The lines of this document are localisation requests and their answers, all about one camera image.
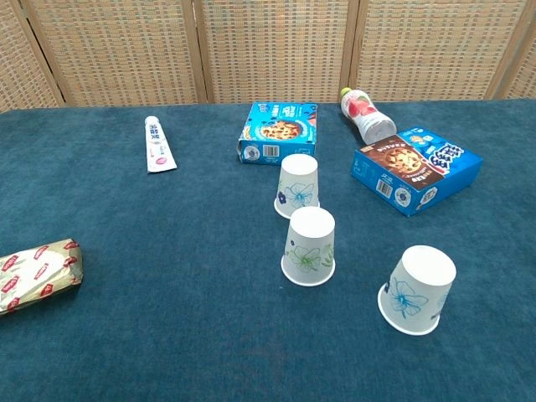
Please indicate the white paper cup green flower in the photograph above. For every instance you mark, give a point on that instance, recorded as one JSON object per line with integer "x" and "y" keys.
{"x": 310, "y": 243}

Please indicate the peach drink bottle green cap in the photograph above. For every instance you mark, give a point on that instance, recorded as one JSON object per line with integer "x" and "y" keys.
{"x": 364, "y": 113}

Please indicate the white toothpaste tube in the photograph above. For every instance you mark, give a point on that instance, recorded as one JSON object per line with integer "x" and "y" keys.
{"x": 157, "y": 146}

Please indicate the blue felt table cover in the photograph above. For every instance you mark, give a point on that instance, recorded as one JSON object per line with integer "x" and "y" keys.
{"x": 167, "y": 251}

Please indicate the brown and blue cookie box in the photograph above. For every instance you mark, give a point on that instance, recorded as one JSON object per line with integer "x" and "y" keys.
{"x": 410, "y": 167}

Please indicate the white paper cup blue flower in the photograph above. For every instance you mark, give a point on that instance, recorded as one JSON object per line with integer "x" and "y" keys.
{"x": 297, "y": 180}
{"x": 419, "y": 289}

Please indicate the gold red wrapped package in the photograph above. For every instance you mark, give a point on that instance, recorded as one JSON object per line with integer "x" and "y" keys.
{"x": 37, "y": 272}

